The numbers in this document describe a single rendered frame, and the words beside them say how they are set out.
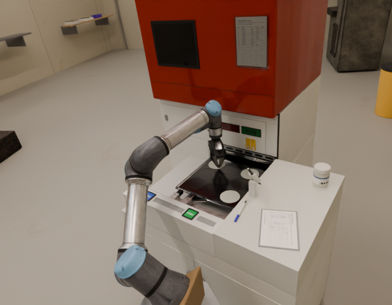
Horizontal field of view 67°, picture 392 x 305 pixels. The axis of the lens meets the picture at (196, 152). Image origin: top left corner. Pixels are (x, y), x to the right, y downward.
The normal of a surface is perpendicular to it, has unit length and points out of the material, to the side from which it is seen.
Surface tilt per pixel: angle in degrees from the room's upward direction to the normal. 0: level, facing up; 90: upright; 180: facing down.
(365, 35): 92
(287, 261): 0
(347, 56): 92
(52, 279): 0
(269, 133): 90
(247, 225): 0
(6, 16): 90
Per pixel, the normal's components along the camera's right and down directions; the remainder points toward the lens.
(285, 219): -0.11, -0.85
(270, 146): -0.58, 0.47
